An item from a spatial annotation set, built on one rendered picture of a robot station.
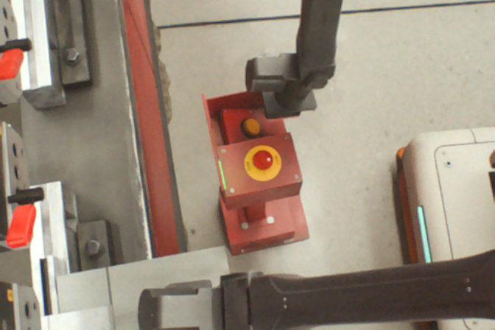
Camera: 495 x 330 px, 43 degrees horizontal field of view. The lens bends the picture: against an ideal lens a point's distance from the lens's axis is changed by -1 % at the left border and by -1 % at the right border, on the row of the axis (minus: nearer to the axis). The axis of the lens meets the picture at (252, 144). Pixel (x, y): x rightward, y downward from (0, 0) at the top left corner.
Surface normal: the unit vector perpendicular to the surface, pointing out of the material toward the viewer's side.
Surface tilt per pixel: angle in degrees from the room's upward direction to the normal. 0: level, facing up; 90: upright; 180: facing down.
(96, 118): 0
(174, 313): 24
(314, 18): 90
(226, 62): 0
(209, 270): 0
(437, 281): 50
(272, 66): 9
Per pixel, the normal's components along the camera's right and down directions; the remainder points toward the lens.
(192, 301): 0.40, -0.26
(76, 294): -0.01, -0.31
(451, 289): -0.77, -0.13
